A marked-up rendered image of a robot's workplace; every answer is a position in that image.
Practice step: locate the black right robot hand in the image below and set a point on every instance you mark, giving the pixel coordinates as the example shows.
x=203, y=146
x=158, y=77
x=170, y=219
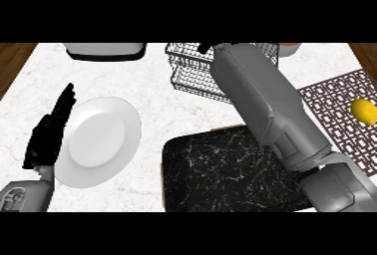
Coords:
x=204, y=47

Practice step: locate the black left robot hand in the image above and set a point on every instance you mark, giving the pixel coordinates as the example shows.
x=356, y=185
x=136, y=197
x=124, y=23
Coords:
x=46, y=132

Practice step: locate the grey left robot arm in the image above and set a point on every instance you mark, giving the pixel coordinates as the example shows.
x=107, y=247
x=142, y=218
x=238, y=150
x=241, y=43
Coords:
x=24, y=196

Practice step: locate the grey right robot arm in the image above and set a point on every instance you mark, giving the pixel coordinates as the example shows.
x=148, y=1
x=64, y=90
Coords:
x=275, y=116

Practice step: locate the yellow bell pepper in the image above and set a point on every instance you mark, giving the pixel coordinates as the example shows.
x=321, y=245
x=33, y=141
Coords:
x=364, y=112

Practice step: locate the black marble tray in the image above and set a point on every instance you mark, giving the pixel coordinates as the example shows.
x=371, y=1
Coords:
x=225, y=172

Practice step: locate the white round plate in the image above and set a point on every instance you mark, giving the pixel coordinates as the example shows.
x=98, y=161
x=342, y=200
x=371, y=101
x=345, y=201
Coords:
x=98, y=141

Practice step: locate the grey and orange container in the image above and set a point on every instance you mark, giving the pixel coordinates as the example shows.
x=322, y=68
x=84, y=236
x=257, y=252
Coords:
x=290, y=49

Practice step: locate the white and black appliance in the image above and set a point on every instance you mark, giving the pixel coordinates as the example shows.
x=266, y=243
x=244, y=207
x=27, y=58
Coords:
x=105, y=50

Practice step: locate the brown patterned placemat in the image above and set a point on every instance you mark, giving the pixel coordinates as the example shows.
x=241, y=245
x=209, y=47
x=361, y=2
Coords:
x=343, y=113

